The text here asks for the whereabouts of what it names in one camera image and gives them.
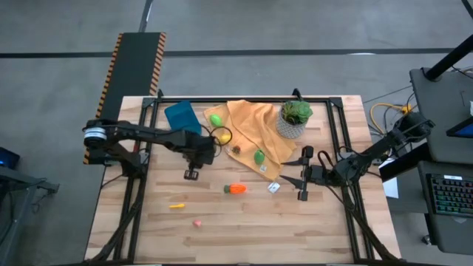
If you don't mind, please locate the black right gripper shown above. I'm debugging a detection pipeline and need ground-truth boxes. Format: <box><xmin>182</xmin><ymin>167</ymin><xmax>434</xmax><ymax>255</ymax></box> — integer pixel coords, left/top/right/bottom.
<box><xmin>279</xmin><ymin>146</ymin><xmax>336</xmax><ymax>202</ymax></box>

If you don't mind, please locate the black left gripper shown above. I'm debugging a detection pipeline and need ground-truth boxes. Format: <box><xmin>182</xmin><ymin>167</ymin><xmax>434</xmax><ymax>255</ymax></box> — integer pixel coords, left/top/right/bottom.
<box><xmin>180</xmin><ymin>132</ymin><xmax>217</xmax><ymax>181</ymax></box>

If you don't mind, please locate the orange toy carrot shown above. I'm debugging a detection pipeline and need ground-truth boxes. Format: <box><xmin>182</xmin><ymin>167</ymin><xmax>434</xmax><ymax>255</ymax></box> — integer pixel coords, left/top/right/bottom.
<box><xmin>223</xmin><ymin>183</ymin><xmax>248</xmax><ymax>195</ymax></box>

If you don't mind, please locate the succulent in patterned pot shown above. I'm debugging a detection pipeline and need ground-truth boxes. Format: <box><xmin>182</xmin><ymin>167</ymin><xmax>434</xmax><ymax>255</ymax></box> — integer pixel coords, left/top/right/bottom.
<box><xmin>276</xmin><ymin>100</ymin><xmax>314</xmax><ymax>140</ymax></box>

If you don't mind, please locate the orange-yellow cloth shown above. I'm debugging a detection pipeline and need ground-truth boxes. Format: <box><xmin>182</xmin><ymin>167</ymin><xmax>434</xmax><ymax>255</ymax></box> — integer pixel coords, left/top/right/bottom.
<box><xmin>203</xmin><ymin>99</ymin><xmax>298</xmax><ymax>182</ymax></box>

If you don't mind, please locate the white paper sheet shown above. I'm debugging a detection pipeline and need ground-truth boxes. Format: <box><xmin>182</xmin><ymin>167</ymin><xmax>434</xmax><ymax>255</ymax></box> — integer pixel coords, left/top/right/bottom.
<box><xmin>382</xmin><ymin>158</ymin><xmax>400</xmax><ymax>200</ymax></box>

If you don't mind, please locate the black hazard-striped mat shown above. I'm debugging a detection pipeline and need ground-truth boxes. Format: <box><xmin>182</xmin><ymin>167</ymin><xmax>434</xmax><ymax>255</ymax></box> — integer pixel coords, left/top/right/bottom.
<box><xmin>83</xmin><ymin>32</ymin><xmax>167</xmax><ymax>166</ymax></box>

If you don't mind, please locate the grey desk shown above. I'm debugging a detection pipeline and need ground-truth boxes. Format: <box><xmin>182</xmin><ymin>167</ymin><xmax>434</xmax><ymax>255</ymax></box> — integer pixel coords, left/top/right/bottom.
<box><xmin>409</xmin><ymin>67</ymin><xmax>473</xmax><ymax>256</ymax></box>

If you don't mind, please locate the backlit computer keyboard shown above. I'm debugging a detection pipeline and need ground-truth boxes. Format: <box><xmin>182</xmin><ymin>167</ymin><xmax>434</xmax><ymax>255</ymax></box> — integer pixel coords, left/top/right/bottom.
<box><xmin>426</xmin><ymin>173</ymin><xmax>473</xmax><ymax>218</ymax></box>

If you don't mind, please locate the black device blue screen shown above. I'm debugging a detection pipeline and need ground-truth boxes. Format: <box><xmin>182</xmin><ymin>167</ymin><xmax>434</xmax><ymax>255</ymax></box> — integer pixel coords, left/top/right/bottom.
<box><xmin>446</xmin><ymin>116</ymin><xmax>473</xmax><ymax>139</ymax></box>

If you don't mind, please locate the black pole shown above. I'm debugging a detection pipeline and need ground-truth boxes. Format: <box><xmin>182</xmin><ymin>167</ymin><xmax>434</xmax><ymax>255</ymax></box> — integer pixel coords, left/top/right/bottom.
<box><xmin>423</xmin><ymin>33</ymin><xmax>473</xmax><ymax>81</ymax></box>

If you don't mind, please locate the black metal stand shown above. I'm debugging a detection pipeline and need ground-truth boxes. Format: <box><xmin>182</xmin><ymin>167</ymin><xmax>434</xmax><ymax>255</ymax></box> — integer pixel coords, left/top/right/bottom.
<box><xmin>0</xmin><ymin>166</ymin><xmax>60</xmax><ymax>266</ymax></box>

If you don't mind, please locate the black box blue light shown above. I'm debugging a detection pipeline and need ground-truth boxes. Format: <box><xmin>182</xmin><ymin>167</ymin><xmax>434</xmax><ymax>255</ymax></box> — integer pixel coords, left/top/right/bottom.
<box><xmin>0</xmin><ymin>146</ymin><xmax>21</xmax><ymax>170</ymax></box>

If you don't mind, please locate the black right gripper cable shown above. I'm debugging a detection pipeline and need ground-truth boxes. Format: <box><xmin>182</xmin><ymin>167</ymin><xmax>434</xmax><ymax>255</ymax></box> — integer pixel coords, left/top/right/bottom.
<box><xmin>316</xmin><ymin>150</ymin><xmax>334</xmax><ymax>171</ymax></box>

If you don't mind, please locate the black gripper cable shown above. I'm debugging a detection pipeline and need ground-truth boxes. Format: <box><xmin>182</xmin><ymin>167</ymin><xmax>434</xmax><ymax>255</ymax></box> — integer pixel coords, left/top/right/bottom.
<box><xmin>316</xmin><ymin>150</ymin><xmax>334</xmax><ymax>171</ymax></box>
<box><xmin>209</xmin><ymin>126</ymin><xmax>234</xmax><ymax>147</ymax></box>

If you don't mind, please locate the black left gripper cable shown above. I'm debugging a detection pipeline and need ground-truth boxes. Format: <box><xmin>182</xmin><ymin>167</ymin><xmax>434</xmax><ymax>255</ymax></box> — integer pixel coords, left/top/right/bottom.
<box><xmin>209</xmin><ymin>126</ymin><xmax>234</xmax><ymax>147</ymax></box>

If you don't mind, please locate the black aluminium frame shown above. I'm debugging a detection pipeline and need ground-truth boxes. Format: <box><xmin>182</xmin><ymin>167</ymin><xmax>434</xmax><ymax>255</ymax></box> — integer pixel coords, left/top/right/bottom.
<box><xmin>83</xmin><ymin>88</ymin><xmax>407</xmax><ymax>266</ymax></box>

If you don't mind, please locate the yellow cable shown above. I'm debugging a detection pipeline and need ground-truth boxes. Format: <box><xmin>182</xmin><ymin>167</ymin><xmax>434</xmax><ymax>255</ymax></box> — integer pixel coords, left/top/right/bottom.
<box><xmin>370</xmin><ymin>103</ymin><xmax>413</xmax><ymax>134</ymax></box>

